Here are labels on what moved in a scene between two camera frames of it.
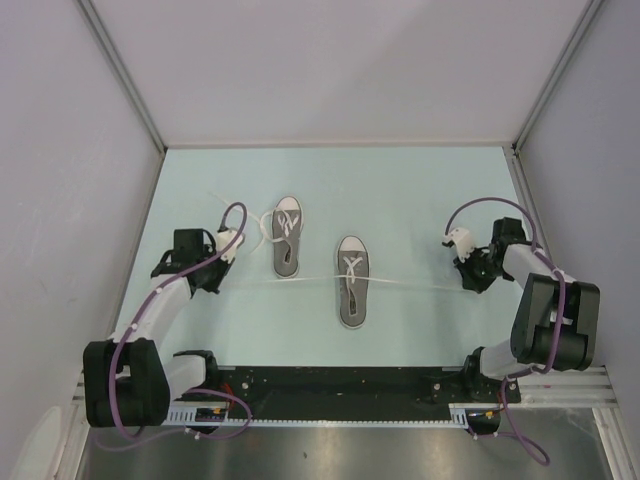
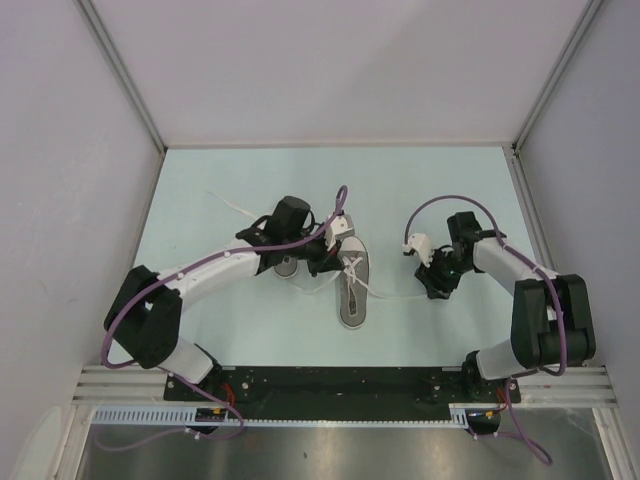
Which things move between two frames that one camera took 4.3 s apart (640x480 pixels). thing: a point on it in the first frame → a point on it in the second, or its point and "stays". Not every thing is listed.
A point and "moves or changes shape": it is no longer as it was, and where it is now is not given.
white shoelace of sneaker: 350,271 moves or changes shape
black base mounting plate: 361,392 stays
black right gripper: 469,280 → 436,286
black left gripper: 212,285 → 326,261
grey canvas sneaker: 353,293 stays
